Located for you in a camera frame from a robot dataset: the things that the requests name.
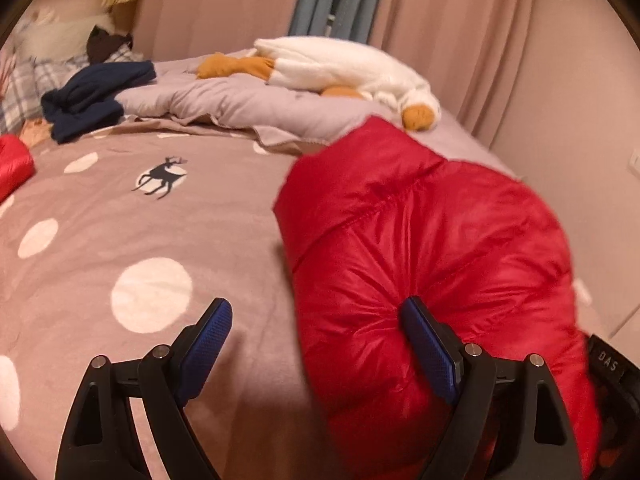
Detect peach patterned cloth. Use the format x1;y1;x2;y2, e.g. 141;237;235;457
20;117;53;148

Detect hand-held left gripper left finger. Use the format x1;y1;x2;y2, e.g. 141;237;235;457
54;297;233;480

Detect grey plaid cloth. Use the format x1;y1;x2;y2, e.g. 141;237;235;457
0;42;146;133

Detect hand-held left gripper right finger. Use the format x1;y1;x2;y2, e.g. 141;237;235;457
398;296;583;480

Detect pink curtain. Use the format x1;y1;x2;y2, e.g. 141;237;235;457
132;0;313;61
367;0;546;148

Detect pale pillow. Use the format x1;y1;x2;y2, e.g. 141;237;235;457
15;6;117;61

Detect lilac duvet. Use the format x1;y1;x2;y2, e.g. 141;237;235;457
117;49;521;181

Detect red down jacket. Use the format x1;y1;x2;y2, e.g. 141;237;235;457
273;115;603;480
0;134;35;203

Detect polka dot deer blanket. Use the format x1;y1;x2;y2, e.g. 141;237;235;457
0;120;596;480

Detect dark brown cloth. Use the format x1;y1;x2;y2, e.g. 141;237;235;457
86;25;135;65

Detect white goose plush toy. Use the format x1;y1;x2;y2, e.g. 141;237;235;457
196;36;442;132

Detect navy blue garment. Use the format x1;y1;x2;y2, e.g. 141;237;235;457
41;61;157;144

